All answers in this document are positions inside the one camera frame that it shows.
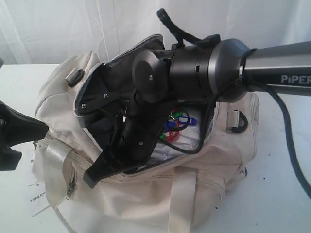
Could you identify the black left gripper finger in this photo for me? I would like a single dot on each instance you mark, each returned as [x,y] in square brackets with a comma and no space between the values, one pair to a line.
[20,128]

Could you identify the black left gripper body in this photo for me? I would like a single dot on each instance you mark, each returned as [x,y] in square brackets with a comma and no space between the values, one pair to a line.
[9,158]

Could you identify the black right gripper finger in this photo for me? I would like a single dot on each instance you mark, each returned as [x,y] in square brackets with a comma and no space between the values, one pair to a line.
[112,162]

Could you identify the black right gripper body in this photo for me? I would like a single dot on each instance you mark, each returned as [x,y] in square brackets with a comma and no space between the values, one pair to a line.
[139,134]

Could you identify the cream fabric duffel bag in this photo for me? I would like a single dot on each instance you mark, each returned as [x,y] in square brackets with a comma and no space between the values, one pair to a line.
[176,194]

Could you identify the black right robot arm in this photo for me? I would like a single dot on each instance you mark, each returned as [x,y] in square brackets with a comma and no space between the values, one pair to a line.
[206,73]

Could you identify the white plastic packet inside bag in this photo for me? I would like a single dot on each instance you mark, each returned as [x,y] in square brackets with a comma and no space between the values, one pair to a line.
[187,139]

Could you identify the white paper product tag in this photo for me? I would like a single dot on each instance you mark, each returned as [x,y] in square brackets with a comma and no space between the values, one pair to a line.
[35,189]

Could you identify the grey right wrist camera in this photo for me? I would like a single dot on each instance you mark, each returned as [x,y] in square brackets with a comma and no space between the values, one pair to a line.
[95,100]

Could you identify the colourful plastic key tags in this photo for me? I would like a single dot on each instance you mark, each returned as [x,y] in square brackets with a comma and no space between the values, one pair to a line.
[177,122]

